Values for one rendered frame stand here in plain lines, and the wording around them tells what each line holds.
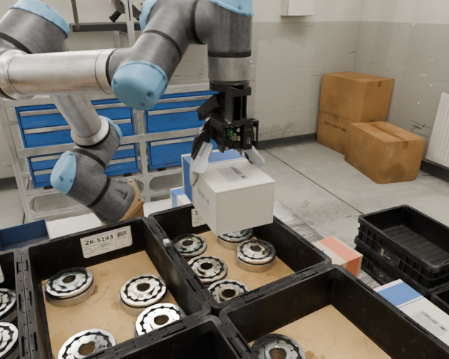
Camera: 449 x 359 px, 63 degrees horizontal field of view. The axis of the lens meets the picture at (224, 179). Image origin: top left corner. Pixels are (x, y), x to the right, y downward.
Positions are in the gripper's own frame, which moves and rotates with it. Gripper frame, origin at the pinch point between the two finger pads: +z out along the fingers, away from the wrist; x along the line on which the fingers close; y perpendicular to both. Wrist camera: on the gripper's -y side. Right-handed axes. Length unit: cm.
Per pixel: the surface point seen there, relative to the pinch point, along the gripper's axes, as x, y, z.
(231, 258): 6.4, -9.5, 28.5
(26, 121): -53, -196, 34
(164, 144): 35, -194, 61
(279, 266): 16.2, -1.4, 28.5
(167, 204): 4, -68, 42
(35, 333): -38.6, 7.8, 18.7
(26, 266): -41.2, -14.6, 20.0
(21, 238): -49, -62, 40
